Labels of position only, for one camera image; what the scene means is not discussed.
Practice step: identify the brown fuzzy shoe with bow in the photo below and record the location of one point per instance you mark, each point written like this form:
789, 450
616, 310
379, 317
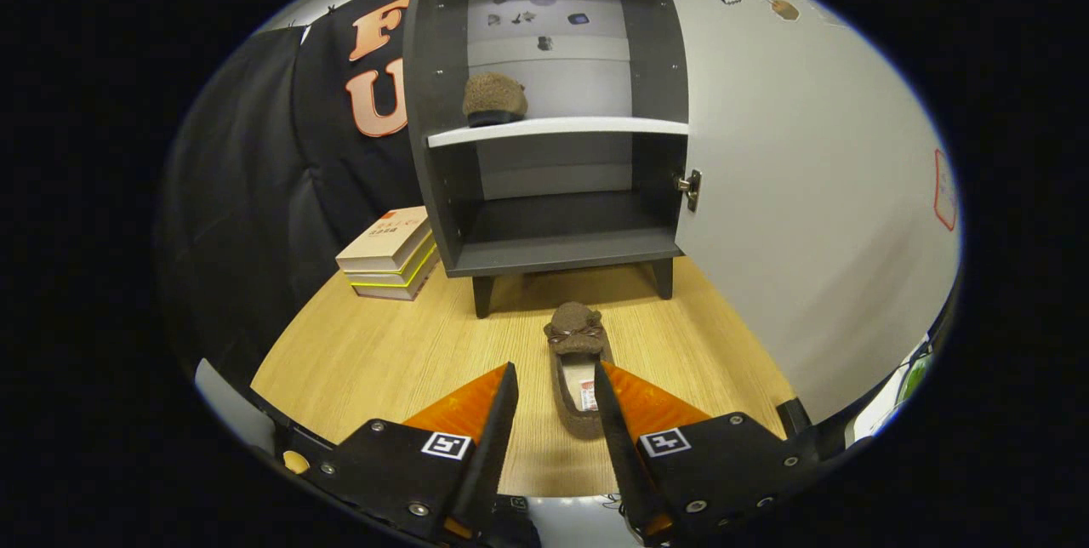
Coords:
577, 335
493, 93

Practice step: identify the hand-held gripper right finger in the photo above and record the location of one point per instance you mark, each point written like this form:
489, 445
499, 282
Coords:
625, 463

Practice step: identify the thick beige book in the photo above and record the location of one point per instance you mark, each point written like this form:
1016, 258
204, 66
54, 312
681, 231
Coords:
383, 293

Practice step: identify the dark grey shoe cabinet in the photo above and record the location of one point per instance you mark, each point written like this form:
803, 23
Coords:
553, 254

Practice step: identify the yellow-edged book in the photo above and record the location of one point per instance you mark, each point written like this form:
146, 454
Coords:
379, 279

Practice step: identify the beige book with orange corner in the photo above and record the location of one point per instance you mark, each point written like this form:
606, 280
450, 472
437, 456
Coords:
383, 237

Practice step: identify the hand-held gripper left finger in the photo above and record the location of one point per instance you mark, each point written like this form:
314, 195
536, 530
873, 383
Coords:
493, 446

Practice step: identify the beige shoe cabinet door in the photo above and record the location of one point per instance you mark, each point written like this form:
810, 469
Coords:
808, 191

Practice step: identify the black backdrop cloth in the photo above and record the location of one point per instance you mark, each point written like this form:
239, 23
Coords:
238, 191

